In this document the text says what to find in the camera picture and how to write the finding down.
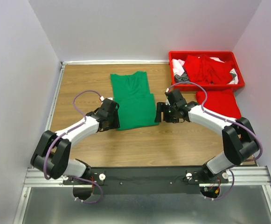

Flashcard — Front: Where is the green t shirt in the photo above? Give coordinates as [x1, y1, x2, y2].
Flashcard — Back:
[110, 71, 159, 131]

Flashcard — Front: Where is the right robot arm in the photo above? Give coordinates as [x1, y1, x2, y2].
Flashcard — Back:
[155, 89, 261, 181]

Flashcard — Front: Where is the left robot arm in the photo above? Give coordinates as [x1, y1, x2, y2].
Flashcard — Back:
[30, 98, 120, 179]

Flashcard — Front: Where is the grey t shirt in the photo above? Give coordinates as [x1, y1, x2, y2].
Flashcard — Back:
[174, 72, 190, 83]

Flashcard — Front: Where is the white pink t shirt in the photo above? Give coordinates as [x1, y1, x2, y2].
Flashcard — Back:
[172, 59, 185, 75]

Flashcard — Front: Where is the folded red t shirt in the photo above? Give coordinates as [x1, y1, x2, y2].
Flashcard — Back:
[203, 88, 242, 119]

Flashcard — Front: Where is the red t shirt in bin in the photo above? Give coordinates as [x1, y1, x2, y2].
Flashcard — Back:
[184, 55, 233, 84]

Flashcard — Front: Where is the red plastic bin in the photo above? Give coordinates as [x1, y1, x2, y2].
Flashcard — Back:
[168, 51, 245, 91]

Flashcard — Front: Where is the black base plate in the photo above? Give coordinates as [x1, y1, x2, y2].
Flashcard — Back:
[63, 166, 229, 198]

